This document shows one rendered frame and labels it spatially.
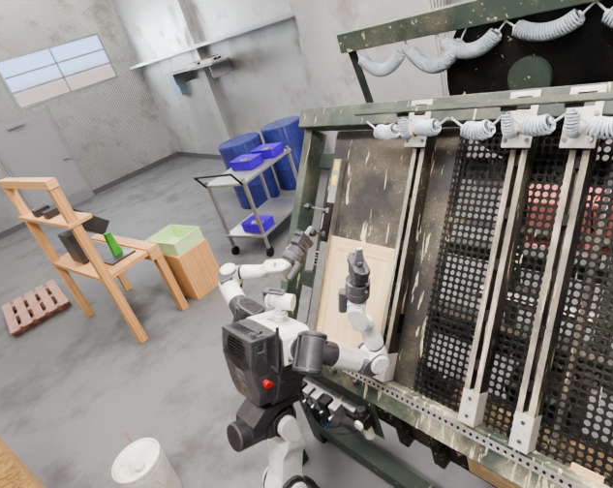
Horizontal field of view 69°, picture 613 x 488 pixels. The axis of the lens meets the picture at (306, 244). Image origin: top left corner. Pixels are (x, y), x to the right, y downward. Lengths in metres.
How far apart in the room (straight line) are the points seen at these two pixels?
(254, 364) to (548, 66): 1.66
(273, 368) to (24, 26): 10.90
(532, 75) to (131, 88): 10.92
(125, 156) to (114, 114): 1.01
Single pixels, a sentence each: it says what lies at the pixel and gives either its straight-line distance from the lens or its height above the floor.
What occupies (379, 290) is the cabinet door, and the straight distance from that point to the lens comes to 2.05.
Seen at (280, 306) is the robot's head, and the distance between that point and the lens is 1.75.
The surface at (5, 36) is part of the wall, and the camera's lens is 11.91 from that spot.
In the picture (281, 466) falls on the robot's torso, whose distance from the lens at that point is 2.09.
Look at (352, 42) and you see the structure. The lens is 2.63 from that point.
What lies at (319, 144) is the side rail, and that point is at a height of 1.72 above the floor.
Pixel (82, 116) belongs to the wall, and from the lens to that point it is 11.98.
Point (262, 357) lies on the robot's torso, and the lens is 1.69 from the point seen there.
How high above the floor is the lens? 2.37
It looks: 27 degrees down
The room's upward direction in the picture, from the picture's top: 19 degrees counter-clockwise
